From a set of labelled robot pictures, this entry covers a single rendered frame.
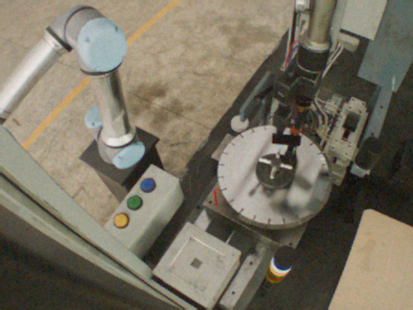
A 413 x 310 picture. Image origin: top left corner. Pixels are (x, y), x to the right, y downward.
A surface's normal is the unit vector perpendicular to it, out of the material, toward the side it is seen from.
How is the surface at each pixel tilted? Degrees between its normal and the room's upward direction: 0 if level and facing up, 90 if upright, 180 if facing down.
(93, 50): 82
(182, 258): 0
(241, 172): 0
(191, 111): 0
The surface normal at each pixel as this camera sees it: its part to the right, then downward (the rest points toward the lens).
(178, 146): -0.08, -0.53
